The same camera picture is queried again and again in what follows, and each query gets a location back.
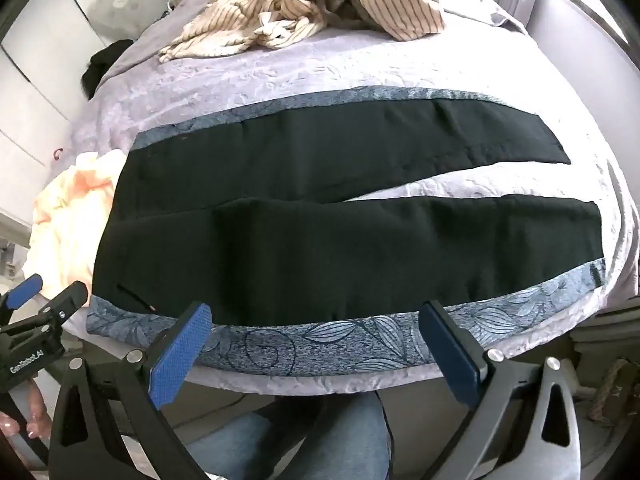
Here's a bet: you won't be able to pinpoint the person's left hand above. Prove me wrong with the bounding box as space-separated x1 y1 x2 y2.
0 377 52 443

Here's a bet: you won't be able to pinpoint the person's right leg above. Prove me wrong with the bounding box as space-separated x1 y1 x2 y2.
280 391 392 480

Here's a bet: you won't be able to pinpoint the peach cloth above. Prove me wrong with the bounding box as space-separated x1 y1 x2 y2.
22 150 128 306

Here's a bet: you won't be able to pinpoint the white wardrobe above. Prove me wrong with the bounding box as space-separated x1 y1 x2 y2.
0 0 123 226

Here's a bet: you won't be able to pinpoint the white standing fan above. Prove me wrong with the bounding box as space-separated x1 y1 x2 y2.
87 0 146 43

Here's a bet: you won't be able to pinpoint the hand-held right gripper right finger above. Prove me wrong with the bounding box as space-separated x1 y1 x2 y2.
419 300 583 480

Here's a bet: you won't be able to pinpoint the black cloth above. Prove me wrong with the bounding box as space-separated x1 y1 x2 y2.
81 38 136 101

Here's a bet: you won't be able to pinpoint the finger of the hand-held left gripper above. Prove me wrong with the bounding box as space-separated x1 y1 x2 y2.
0 274 45 313
27 281 90 333

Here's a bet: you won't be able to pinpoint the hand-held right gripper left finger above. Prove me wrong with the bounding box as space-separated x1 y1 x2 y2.
48 301 213 480

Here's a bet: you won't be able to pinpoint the cream striped cloth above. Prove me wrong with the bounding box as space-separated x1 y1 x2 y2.
159 0 447 64

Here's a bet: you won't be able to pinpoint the black pants with blue trim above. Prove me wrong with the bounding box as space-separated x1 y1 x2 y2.
86 85 607 378

